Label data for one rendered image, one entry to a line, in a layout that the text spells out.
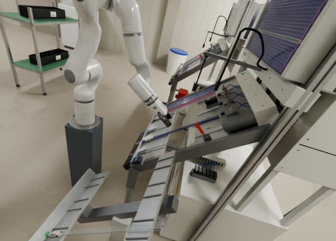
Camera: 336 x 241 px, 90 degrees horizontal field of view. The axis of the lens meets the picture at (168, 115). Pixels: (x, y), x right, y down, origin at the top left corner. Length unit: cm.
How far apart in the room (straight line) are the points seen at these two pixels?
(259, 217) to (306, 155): 52
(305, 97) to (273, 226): 84
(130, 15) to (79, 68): 38
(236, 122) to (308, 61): 31
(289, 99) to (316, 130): 21
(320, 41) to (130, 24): 67
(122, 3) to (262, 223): 133
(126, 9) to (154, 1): 422
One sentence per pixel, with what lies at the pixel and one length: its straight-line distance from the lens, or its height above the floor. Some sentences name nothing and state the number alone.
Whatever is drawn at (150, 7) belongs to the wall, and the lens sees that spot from 506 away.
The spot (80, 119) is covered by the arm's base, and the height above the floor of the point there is 76.
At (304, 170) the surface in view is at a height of 105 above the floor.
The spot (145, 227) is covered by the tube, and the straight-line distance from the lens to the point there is 47.
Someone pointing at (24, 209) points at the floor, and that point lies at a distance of 178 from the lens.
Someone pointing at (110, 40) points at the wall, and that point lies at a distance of 544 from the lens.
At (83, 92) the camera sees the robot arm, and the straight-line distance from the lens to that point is 112.
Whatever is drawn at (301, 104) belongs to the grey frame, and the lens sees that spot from 70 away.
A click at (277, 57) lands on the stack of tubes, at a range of 79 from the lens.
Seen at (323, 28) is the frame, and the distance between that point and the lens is 67.
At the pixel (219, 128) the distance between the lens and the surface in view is 86.
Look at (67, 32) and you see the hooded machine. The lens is 503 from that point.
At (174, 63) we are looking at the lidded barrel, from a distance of 443.
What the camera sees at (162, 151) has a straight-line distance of 92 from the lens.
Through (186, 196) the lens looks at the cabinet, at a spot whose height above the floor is 62.
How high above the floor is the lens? 149
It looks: 32 degrees down
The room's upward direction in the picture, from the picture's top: 16 degrees clockwise
